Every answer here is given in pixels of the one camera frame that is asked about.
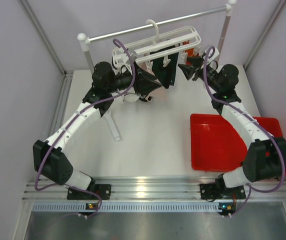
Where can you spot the orange sock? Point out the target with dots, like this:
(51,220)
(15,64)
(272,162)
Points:
(190,52)

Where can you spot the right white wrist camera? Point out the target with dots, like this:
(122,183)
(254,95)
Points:
(212,53)

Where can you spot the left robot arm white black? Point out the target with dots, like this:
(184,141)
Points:
(51,157)

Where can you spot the red plastic tray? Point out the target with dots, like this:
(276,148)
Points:
(216,146)

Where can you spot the white sock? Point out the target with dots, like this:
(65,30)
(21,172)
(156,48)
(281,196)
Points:
(130,97)

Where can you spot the white clip sock hanger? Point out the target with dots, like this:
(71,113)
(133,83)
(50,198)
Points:
(160,45)

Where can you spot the pink sock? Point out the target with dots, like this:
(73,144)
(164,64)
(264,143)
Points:
(159,93)

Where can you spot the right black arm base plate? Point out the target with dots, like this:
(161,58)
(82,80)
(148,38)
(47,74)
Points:
(210,192)

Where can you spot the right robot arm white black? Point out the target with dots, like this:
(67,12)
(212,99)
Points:
(266,154)

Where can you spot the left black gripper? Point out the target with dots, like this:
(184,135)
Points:
(144,83)

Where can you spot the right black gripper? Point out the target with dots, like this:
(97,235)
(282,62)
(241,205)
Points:
(198,63)

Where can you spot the white metal drying rack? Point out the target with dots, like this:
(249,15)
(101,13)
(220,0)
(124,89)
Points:
(85,45)

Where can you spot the grey slotted cable duct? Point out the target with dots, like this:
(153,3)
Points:
(132,207)

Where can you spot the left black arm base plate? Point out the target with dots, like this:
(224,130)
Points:
(101,190)

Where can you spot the dark teal sock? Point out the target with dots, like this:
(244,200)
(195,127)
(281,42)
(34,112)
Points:
(172,68)
(161,72)

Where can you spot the aluminium rail frame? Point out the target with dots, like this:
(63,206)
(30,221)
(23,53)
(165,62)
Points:
(149,189)

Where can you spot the black sock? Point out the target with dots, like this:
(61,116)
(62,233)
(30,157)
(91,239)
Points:
(146,99)

